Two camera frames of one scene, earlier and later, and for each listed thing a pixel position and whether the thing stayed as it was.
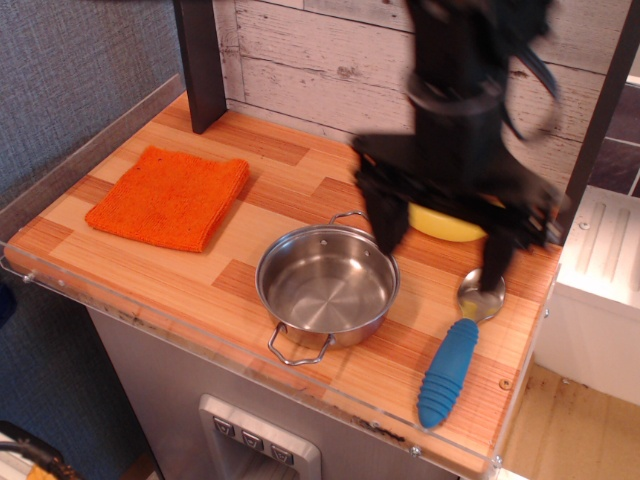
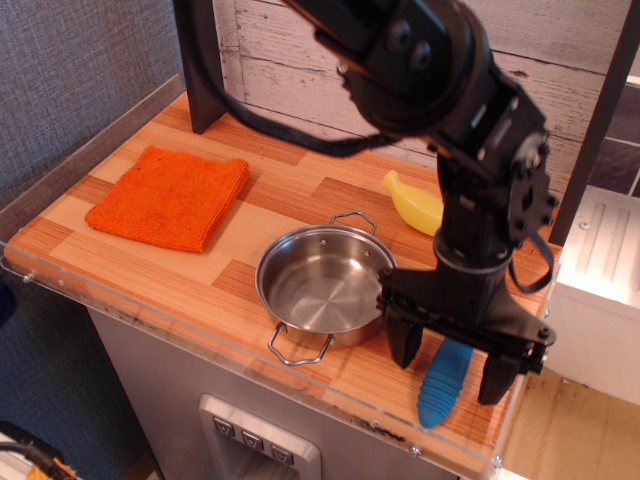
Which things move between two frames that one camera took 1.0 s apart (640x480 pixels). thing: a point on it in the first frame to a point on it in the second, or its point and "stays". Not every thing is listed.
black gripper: x=458 y=152 to x=465 y=299
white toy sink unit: x=590 y=328 stays
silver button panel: x=249 y=446 stays
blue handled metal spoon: x=442 y=387 stays
